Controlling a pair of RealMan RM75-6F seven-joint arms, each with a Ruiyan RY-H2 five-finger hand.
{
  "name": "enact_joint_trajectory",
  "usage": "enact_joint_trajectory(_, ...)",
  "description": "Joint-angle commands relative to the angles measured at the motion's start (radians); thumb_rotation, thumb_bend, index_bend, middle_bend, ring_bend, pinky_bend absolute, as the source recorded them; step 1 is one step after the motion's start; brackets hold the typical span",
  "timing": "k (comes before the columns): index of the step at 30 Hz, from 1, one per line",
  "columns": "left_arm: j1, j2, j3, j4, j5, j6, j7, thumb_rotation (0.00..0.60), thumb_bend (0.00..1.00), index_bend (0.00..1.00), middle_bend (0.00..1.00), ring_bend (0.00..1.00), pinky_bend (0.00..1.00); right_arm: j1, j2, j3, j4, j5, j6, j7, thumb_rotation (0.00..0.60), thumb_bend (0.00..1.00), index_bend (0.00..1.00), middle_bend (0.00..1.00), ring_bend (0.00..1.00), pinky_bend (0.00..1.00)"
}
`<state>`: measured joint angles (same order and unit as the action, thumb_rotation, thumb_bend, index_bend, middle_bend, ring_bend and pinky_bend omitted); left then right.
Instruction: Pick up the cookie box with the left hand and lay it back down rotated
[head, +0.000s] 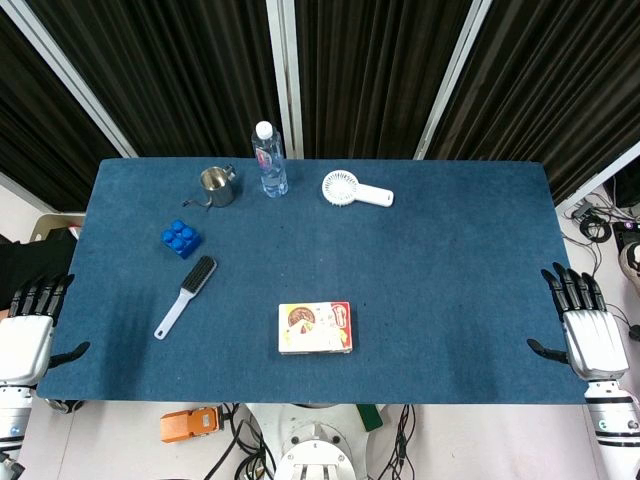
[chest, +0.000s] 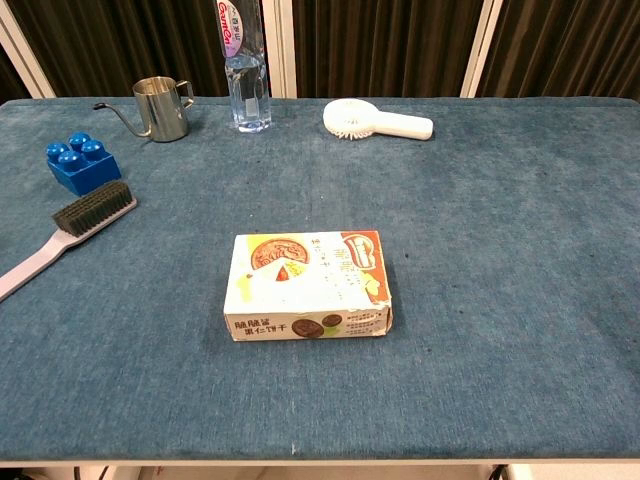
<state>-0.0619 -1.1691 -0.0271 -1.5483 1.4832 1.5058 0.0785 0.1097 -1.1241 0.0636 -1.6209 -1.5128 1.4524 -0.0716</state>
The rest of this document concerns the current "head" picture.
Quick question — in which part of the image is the white handheld fan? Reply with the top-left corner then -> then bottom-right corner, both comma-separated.
321,169 -> 395,208

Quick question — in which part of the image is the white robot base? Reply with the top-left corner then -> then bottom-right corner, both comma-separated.
244,403 -> 386,480

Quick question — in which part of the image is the person in black clothes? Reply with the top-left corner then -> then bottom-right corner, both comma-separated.
0,229 -> 79,307

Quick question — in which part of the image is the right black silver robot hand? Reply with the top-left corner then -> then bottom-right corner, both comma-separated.
526,261 -> 630,382

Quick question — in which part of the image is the snack box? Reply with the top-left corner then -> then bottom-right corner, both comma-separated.
277,300 -> 354,356

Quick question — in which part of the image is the clear plastic water bottle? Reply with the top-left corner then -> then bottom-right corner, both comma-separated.
250,121 -> 290,198

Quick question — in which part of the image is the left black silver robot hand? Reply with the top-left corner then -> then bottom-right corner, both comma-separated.
0,272 -> 92,387

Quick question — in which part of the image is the dark green block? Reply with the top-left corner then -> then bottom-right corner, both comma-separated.
355,403 -> 384,432

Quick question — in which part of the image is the black floor cables bundle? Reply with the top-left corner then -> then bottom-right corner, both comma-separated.
375,403 -> 417,480
203,403 -> 277,480

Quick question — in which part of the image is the tangled cables and power strip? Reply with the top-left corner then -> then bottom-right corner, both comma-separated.
563,187 -> 640,261

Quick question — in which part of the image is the grey metal frame post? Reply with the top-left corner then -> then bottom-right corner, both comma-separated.
264,0 -> 305,160
554,139 -> 640,214
413,0 -> 496,161
0,0 -> 139,159

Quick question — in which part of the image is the stainless steel cup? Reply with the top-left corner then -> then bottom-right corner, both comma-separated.
199,164 -> 237,207

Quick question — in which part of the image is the grey brush with black bristles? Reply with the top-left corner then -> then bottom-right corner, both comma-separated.
153,255 -> 219,342

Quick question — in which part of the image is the orange device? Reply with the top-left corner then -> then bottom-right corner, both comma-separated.
160,407 -> 224,444

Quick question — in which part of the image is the black curtain panel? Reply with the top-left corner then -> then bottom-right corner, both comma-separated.
0,9 -> 122,211
294,0 -> 474,160
424,0 -> 640,206
24,0 -> 284,159

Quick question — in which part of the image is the blue table cloth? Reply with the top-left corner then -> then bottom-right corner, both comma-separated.
35,157 -> 604,405

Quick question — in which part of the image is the blue studded building block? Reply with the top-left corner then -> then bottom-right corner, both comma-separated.
160,218 -> 204,260

